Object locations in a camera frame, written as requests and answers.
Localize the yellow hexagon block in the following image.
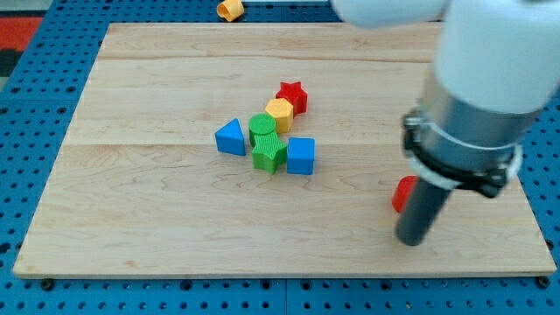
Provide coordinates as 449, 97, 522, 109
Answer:
265, 98, 293, 133

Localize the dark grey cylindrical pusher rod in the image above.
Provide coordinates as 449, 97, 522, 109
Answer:
395, 177, 452, 246

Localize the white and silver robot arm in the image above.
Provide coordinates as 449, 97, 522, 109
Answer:
332, 0, 559, 246

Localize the red circle block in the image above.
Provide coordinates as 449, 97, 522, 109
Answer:
391, 175, 417, 214

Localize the green circle block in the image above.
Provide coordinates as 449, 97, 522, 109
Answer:
248, 113, 277, 147

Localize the light wooden board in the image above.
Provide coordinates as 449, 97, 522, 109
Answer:
13, 23, 557, 279

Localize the blue cube block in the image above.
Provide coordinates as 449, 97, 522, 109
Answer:
287, 137, 315, 175

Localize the yellow block off board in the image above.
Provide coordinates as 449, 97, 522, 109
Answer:
216, 0, 245, 22

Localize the red star block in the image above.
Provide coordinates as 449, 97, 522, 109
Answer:
276, 81, 308, 116

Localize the green star block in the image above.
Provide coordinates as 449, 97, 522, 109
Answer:
252, 132, 288, 174

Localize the blue triangle block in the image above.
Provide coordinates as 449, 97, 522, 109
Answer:
214, 118, 246, 156

